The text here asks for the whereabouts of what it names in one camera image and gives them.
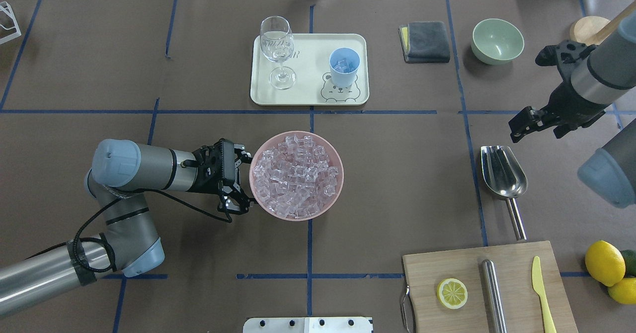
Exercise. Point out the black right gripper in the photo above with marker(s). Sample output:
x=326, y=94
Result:
x=565, y=102

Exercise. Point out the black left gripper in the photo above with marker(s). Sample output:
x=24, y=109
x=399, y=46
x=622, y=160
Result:
x=201, y=184

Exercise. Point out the stainless steel ice scoop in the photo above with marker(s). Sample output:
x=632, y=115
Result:
x=504, y=176

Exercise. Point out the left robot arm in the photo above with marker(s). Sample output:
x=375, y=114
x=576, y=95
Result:
x=122, y=236

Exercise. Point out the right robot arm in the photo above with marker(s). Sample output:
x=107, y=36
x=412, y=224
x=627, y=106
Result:
x=593, y=78

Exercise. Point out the clear ice cubes pile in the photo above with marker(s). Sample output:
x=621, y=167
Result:
x=296, y=174

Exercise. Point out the wooden cup tree stand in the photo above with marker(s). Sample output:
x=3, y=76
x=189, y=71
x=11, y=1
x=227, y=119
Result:
x=592, y=30

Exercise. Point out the ice cubes in cup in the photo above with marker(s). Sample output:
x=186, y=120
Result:
x=344, y=66

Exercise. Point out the blue cup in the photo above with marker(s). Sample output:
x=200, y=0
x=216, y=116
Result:
x=343, y=80

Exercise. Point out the pink bowl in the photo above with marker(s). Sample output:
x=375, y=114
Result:
x=296, y=176

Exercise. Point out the green bowl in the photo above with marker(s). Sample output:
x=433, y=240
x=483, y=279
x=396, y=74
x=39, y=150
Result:
x=496, y=42

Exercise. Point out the grey yellow sponge cloth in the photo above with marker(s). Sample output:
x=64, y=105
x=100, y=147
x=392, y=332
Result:
x=425, y=42

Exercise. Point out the cream bear tray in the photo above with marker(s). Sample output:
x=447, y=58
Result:
x=313, y=85

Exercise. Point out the clear wine glass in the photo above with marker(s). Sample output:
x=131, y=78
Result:
x=277, y=45

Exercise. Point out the whole yellow lemon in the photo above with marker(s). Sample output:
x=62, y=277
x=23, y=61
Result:
x=605, y=263

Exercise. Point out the green lime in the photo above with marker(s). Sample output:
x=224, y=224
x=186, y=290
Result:
x=629, y=257

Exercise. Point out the yellow plastic knife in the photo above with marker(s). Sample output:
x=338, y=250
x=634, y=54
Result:
x=539, y=287

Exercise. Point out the steel muddler black cap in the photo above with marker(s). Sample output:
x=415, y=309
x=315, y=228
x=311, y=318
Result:
x=496, y=316

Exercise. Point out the lemon half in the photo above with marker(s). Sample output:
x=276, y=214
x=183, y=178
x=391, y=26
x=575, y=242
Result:
x=452, y=293

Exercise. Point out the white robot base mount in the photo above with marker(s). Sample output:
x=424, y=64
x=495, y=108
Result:
x=345, y=324

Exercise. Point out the white wire cup rack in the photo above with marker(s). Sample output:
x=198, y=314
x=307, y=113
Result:
x=9, y=27

